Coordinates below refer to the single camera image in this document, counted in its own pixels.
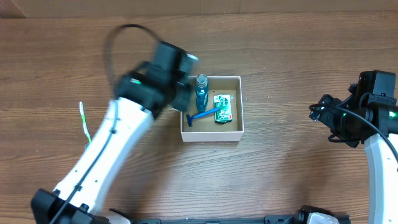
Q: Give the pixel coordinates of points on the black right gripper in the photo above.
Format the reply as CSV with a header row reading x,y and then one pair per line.
x,y
325,112

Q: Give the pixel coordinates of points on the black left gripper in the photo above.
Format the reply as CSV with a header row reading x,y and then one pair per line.
x,y
181,98

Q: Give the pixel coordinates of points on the blue mouthwash bottle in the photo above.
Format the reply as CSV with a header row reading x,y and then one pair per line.
x,y
201,91

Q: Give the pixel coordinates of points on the blue disposable razor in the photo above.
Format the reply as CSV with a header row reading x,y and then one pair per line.
x,y
200,115

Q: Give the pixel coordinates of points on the green white toothbrush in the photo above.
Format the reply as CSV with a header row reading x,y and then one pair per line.
x,y
84,125

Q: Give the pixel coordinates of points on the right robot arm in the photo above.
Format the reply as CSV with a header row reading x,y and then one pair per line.
x,y
369,117

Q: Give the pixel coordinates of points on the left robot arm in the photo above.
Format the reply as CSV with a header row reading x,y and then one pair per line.
x,y
140,96

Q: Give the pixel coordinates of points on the white cardboard box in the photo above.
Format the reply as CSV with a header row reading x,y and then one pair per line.
x,y
206,129

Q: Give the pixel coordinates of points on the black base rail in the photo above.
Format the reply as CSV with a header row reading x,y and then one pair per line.
x,y
306,214

